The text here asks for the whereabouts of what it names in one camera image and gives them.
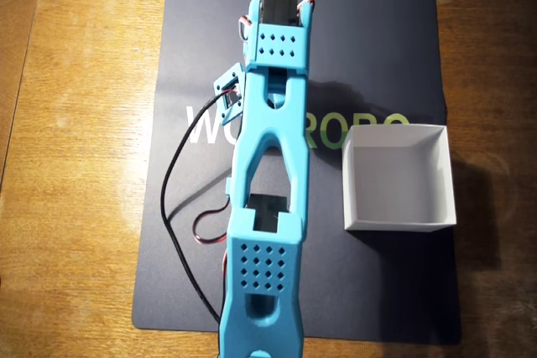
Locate white open cardboard box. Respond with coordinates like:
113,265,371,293
341,122,457,233

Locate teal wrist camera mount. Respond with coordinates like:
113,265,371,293
213,62,248,125

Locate black camera cable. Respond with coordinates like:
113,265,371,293
161,91,236,358

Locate dark WOWROBO desk mat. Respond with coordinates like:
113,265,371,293
131,0,462,340

